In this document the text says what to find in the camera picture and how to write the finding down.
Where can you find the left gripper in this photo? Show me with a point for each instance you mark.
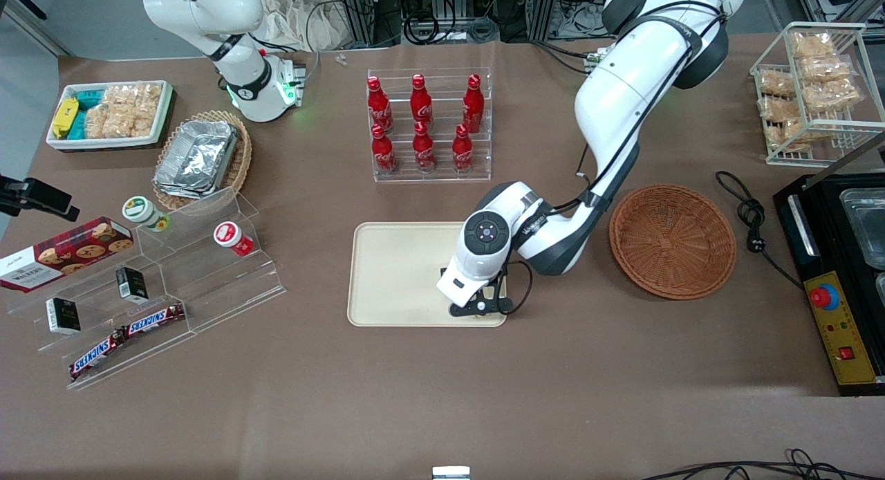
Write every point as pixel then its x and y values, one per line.
pixel 443 271

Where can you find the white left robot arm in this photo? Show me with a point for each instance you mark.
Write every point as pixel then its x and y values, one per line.
pixel 622 86

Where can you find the cream plastic tray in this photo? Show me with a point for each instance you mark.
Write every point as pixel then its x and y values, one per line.
pixel 394 279

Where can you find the empty brown wicker basket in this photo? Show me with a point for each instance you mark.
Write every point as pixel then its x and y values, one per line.
pixel 671 245

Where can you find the wicker basket holding foil packs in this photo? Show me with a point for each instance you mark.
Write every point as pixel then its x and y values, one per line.
pixel 244 148

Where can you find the Walkers red cookie box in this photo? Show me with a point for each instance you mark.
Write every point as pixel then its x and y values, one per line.
pixel 69 253

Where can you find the teal snack pack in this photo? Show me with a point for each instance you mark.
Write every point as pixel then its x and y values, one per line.
pixel 79 126
pixel 90 98

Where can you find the yellow snack pack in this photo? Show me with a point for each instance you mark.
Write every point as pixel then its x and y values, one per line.
pixel 64 118

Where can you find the white plastic snack bin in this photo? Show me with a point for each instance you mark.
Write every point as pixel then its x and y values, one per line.
pixel 110 144

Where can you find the clear rice cracker pack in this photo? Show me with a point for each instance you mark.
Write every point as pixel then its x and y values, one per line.
pixel 131 122
pixel 833 96
pixel 788 135
pixel 148 96
pixel 98 122
pixel 812 45
pixel 826 68
pixel 119 96
pixel 776 83
pixel 776 108

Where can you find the green lidded yogurt cup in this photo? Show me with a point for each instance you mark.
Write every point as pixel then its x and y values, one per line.
pixel 140 210

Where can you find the small black carton box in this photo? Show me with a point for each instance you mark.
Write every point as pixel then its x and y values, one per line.
pixel 63 317
pixel 131 285

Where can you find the silver foil pack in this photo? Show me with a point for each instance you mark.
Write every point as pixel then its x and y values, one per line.
pixel 204 151
pixel 173 188

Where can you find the clear acrylic bottle rack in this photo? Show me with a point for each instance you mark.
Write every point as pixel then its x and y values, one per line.
pixel 442 178

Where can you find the red Coca-Cola bottle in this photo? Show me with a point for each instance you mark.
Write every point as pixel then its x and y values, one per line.
pixel 421 103
pixel 462 150
pixel 473 106
pixel 379 106
pixel 384 151
pixel 424 150

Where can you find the Snickers chocolate bar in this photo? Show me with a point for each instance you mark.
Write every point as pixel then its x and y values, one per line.
pixel 97 357
pixel 153 321

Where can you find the clear acrylic stepped shelf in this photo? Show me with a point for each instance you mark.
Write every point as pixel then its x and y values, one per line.
pixel 207 286

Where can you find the red lidded yogurt cup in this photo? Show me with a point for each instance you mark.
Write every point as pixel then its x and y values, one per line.
pixel 229 236

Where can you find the beige crumpled cloth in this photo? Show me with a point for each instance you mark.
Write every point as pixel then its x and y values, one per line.
pixel 304 23

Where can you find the red emergency stop button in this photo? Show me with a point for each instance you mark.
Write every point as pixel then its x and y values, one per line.
pixel 824 297

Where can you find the black heating appliance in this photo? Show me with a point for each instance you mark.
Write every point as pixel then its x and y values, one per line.
pixel 816 231

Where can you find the steel appliance pan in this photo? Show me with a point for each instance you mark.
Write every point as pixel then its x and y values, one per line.
pixel 868 227

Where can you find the aluminium frame post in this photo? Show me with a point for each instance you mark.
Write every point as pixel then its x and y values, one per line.
pixel 543 10
pixel 359 13

